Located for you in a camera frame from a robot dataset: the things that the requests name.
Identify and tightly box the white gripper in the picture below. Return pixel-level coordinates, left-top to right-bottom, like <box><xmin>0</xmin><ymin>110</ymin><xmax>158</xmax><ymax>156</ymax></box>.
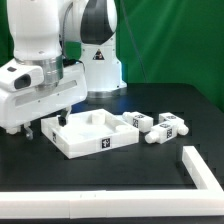
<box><xmin>0</xmin><ymin>61</ymin><xmax>87</xmax><ymax>140</ymax></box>

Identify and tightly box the white square table top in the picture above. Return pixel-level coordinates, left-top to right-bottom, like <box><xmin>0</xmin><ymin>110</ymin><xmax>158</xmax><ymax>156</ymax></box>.
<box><xmin>41</xmin><ymin>109</ymin><xmax>139</xmax><ymax>159</ymax></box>

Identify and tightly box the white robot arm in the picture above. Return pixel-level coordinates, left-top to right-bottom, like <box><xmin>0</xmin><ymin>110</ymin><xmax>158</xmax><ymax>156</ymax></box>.
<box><xmin>0</xmin><ymin>0</ymin><xmax>127</xmax><ymax>139</ymax></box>

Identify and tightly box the white L-shaped fence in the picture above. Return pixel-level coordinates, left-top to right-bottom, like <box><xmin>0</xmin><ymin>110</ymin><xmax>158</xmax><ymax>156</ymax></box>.
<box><xmin>0</xmin><ymin>146</ymin><xmax>224</xmax><ymax>219</ymax></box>

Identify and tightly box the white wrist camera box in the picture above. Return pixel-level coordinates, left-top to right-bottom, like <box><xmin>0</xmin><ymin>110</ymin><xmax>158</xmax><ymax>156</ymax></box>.
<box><xmin>0</xmin><ymin>64</ymin><xmax>44</xmax><ymax>92</ymax></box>

